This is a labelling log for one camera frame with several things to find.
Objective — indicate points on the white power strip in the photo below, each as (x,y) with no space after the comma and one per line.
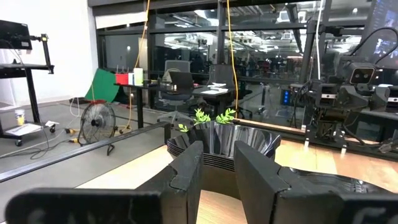
(51,124)

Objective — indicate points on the black office desk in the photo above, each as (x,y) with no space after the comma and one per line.
(205,95)

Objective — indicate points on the black laptop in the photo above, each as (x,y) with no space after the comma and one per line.
(182,81)

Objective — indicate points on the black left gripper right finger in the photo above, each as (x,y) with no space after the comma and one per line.
(258,189)

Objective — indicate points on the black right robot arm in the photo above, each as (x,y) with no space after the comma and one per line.
(326,121)

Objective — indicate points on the black floor fan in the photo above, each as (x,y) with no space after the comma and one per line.
(98,123)

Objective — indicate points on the yellow black power plug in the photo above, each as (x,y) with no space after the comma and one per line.
(71,131)

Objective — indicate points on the small red object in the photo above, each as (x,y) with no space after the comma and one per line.
(122,78)

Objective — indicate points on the black office chair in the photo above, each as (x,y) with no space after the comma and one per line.
(222,74)

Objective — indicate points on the red floor object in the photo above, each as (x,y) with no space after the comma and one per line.
(98,101)

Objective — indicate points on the white paper on cart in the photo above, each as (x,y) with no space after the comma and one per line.
(23,129)

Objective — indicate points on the green panel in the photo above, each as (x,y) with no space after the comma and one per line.
(104,85)

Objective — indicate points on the white paper stack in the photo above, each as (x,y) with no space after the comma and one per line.
(217,84)

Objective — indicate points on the small white box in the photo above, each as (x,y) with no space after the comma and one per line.
(131,78)

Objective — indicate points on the yellow bottle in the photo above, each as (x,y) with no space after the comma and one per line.
(19,117)

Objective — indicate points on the grey office chair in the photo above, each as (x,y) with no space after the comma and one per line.
(176,67)

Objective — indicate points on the black computer with blue lights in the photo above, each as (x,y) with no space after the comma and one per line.
(286,96)

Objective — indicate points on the black monitor on stand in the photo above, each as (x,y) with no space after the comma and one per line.
(18,62)

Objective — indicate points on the green plant in white pot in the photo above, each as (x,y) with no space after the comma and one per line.
(202,117)

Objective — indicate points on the wooden shelf with black frame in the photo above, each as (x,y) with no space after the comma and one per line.
(140,171)

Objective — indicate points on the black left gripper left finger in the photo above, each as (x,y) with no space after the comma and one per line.
(183,186)

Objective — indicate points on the white paper sheet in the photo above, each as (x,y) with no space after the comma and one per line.
(213,91)

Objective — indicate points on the pale green cup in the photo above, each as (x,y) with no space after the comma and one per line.
(138,76)

